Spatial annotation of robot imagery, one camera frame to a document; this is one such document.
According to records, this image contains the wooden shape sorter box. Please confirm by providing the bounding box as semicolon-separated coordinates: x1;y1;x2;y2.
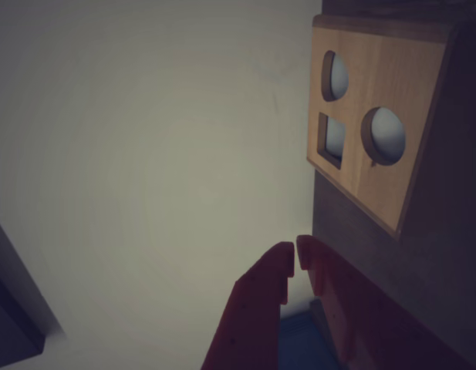
306;13;476;242

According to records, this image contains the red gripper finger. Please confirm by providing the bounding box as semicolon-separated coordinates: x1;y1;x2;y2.
295;234;476;370
199;240;295;370

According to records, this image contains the blue plastic bin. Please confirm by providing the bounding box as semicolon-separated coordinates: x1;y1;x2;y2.
278;311;341;370

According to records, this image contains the dark grey cabinet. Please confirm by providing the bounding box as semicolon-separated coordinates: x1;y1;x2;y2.
0;209;66;370

